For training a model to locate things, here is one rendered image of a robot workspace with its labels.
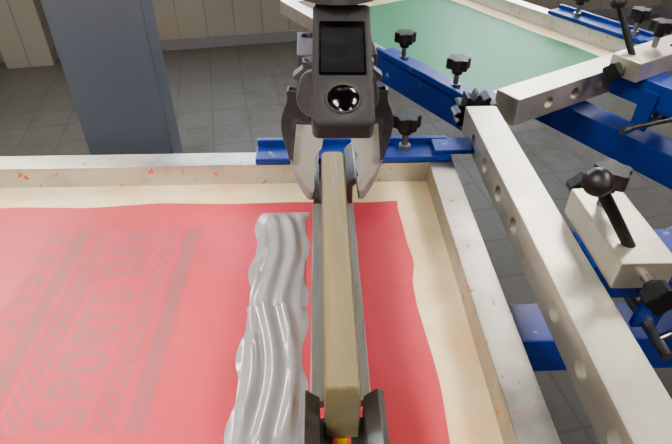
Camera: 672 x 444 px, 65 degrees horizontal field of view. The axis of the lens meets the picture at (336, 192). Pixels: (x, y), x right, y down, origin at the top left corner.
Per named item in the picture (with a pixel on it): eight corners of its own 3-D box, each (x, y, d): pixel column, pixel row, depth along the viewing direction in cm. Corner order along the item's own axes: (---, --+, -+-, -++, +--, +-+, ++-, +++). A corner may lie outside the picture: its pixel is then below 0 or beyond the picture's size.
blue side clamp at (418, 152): (258, 192, 83) (254, 154, 79) (261, 174, 87) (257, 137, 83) (447, 188, 84) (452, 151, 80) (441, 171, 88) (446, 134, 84)
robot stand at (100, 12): (162, 323, 181) (50, -56, 110) (215, 315, 184) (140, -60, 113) (159, 367, 167) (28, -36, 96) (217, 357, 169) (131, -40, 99)
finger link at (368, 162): (382, 167, 58) (370, 91, 52) (389, 199, 53) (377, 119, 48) (354, 172, 58) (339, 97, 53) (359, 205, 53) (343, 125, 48)
